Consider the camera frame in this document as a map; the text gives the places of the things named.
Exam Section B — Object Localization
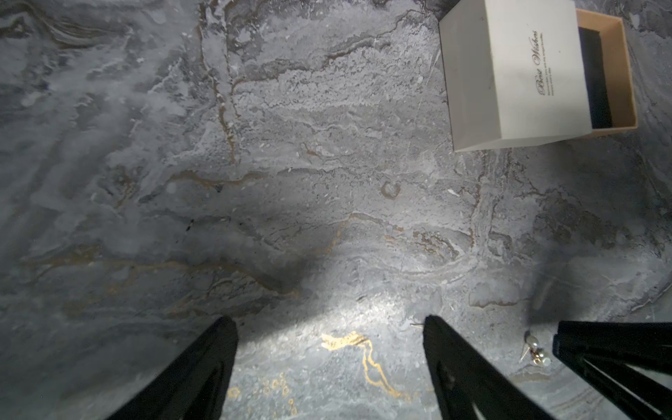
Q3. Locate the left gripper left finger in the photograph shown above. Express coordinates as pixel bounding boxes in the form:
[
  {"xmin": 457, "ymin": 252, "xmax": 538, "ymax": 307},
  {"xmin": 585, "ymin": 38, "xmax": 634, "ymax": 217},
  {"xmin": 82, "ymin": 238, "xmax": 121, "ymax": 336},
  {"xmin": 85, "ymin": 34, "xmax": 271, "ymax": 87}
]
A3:
[{"xmin": 108, "ymin": 316, "xmax": 238, "ymax": 420}]

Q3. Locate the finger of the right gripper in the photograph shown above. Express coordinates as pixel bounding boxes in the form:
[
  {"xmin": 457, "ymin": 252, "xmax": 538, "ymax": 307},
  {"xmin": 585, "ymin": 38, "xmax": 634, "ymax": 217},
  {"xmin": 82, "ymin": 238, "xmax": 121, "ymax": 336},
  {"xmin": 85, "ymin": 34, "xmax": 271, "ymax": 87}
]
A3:
[{"xmin": 552, "ymin": 321, "xmax": 671, "ymax": 419}]

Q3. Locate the pearl earring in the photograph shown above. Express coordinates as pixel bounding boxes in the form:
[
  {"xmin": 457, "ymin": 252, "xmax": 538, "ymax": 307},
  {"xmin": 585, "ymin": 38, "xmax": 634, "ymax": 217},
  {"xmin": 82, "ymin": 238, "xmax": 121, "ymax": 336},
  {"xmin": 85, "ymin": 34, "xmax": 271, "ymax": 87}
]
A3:
[
  {"xmin": 520, "ymin": 331, "xmax": 540, "ymax": 364},
  {"xmin": 530, "ymin": 350, "xmax": 551, "ymax": 367}
]

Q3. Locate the white jewelry box sleeve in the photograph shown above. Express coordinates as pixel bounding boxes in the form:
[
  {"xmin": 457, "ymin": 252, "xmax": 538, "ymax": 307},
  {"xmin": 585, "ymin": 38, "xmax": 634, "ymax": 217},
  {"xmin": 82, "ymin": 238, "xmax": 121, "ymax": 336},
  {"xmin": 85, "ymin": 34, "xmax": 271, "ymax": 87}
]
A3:
[{"xmin": 439, "ymin": 0, "xmax": 593, "ymax": 152}]

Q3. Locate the tan jewelry box drawer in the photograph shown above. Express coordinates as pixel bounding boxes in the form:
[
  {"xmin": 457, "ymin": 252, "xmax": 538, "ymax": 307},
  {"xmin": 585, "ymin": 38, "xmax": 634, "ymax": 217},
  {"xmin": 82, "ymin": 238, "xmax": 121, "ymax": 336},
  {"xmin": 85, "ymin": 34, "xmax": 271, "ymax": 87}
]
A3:
[{"xmin": 577, "ymin": 9, "xmax": 638, "ymax": 138}]

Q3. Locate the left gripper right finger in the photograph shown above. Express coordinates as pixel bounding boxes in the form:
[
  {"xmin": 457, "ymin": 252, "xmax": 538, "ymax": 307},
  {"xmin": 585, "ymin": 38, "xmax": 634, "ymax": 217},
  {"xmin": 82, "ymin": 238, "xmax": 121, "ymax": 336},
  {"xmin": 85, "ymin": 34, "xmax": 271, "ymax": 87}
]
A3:
[{"xmin": 423, "ymin": 315, "xmax": 551, "ymax": 419}]

